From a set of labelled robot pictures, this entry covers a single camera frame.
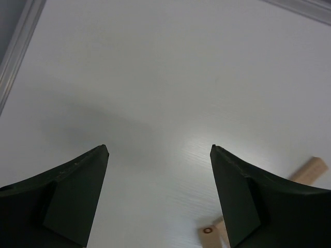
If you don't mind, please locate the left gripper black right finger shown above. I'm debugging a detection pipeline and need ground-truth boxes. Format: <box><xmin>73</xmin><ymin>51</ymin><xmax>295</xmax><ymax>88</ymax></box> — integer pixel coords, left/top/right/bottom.
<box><xmin>210</xmin><ymin>145</ymin><xmax>330</xmax><ymax>247</ymax></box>

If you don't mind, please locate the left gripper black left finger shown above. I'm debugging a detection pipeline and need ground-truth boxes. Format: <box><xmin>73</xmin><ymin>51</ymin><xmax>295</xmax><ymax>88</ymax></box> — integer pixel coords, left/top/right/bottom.
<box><xmin>1</xmin><ymin>145</ymin><xmax>109</xmax><ymax>247</ymax></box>

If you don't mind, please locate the engraved light wood block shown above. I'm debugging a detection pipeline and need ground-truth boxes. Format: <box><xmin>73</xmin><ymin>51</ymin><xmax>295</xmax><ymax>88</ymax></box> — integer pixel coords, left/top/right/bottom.
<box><xmin>289</xmin><ymin>157</ymin><xmax>328</xmax><ymax>185</ymax></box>

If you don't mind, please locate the long light wood block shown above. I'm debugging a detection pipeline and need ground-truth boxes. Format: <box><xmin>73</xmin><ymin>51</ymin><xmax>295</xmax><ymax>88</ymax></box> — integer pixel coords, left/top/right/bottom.
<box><xmin>198</xmin><ymin>216</ymin><xmax>230</xmax><ymax>248</ymax></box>

